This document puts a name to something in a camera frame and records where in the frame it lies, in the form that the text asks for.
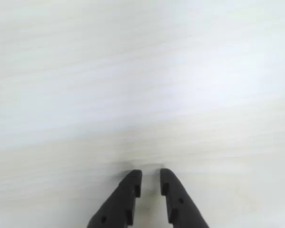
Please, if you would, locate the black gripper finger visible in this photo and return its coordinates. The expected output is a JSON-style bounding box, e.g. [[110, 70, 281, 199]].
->
[[86, 169, 143, 228], [160, 168, 210, 228]]

